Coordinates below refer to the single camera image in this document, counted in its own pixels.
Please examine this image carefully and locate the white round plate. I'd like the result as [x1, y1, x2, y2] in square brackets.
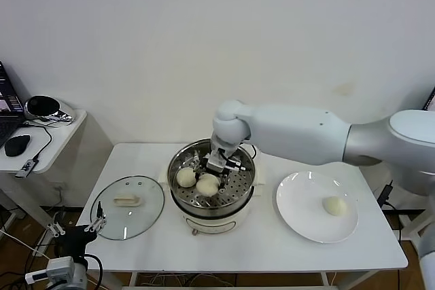
[275, 170, 360, 244]

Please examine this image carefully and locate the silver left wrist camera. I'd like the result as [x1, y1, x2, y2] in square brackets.
[25, 257, 74, 284]

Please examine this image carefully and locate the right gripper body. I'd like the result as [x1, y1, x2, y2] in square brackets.
[203, 147, 235, 173]

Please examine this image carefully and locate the steel steamer basket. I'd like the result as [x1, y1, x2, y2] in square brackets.
[158, 139, 266, 216]

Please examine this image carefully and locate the white electric cooker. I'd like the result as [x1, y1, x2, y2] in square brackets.
[158, 177, 266, 236]

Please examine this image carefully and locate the chrome headset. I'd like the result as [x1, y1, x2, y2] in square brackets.
[25, 95, 75, 124]

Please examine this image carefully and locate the black usb cable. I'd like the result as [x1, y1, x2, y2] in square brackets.
[20, 123, 54, 162]

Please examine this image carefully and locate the grey usb hub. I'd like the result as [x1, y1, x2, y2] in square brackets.
[15, 157, 38, 179]

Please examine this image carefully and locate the white steamed baozi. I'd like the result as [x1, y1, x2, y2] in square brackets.
[196, 173, 220, 197]
[321, 196, 348, 217]
[175, 167, 197, 188]

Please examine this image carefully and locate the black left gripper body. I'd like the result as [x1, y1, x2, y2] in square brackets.
[56, 225, 99, 257]

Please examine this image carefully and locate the white side table with headset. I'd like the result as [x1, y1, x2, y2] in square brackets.
[0, 109, 115, 233]

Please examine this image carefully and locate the glass pot lid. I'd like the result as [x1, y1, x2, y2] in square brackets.
[90, 175, 166, 240]

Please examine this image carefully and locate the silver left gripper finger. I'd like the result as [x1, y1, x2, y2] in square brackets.
[84, 201, 107, 233]
[47, 222, 66, 237]

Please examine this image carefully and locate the black and white adapter cable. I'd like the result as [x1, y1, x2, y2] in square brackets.
[377, 180, 396, 208]

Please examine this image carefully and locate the black laptop with dark screen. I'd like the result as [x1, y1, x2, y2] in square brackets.
[0, 60, 27, 148]

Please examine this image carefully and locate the black computer mouse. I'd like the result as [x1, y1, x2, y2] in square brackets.
[3, 134, 31, 158]

